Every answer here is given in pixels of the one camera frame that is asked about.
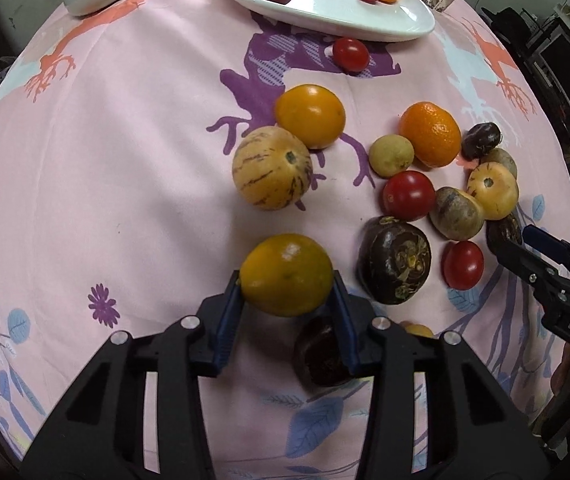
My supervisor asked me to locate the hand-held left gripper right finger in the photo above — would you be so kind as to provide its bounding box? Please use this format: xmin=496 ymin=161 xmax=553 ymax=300
xmin=332 ymin=270 xmax=550 ymax=480

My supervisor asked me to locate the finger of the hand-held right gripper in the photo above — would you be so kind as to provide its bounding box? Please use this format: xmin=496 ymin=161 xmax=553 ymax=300
xmin=523 ymin=225 xmax=570 ymax=291
xmin=496 ymin=239 xmax=560 ymax=293

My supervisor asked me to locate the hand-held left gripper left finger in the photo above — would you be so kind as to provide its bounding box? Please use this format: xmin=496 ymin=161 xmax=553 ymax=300
xmin=20 ymin=270 xmax=244 ymax=480

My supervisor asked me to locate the dark wrinkled passion fruit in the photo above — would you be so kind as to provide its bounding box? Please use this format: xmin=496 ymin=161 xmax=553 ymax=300
xmin=486 ymin=212 xmax=523 ymax=256

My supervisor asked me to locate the dark brown passion fruit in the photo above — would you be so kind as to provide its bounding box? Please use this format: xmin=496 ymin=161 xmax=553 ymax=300
xmin=293 ymin=316 xmax=360 ymax=388

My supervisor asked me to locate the small pepino melon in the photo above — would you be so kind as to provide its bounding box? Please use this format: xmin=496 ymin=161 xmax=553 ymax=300
xmin=467 ymin=162 xmax=520 ymax=221

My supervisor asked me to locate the yellow-green tinted orange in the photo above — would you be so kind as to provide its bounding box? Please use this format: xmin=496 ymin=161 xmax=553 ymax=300
xmin=240 ymin=233 xmax=334 ymax=317

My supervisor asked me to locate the brown-green passion fruit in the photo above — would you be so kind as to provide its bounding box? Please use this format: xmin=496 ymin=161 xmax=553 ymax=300
xmin=429 ymin=186 xmax=484 ymax=241

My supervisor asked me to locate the large dark purple passion fruit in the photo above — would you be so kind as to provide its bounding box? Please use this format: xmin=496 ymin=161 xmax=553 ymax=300
xmin=356 ymin=216 xmax=432 ymax=306

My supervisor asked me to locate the olive-brown passion fruit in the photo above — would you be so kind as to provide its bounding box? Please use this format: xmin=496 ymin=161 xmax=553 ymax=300
xmin=480 ymin=147 xmax=518 ymax=179

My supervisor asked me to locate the small dark purple passion fruit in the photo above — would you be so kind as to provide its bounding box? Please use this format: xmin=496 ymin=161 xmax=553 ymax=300
xmin=461 ymin=123 xmax=502 ymax=160

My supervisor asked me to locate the large pepino melon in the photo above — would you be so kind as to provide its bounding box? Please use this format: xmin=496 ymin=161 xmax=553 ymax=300
xmin=232 ymin=126 xmax=313 ymax=211

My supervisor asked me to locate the smooth orange tomato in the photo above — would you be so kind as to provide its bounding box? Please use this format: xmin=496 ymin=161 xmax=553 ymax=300
xmin=275 ymin=84 xmax=346 ymax=150

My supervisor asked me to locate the white oval plate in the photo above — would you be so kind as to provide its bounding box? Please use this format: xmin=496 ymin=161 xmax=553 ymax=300
xmin=215 ymin=0 xmax=436 ymax=43

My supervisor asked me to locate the pink printed tablecloth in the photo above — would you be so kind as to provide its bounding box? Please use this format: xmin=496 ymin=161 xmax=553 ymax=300
xmin=0 ymin=0 xmax=570 ymax=480

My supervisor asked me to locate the bright orange mandarin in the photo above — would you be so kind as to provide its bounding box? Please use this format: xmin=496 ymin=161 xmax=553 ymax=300
xmin=399 ymin=102 xmax=462 ymax=169

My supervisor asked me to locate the small pale green fruit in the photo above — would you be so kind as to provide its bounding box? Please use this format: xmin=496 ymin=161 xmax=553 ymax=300
xmin=369 ymin=135 xmax=414 ymax=178

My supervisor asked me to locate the black computer monitor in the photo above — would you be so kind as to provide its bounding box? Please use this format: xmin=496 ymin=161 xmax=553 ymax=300
xmin=535 ymin=20 xmax=570 ymax=111

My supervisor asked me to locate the black office chair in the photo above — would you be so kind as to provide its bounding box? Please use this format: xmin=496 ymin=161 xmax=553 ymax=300
xmin=480 ymin=7 xmax=540 ymax=76

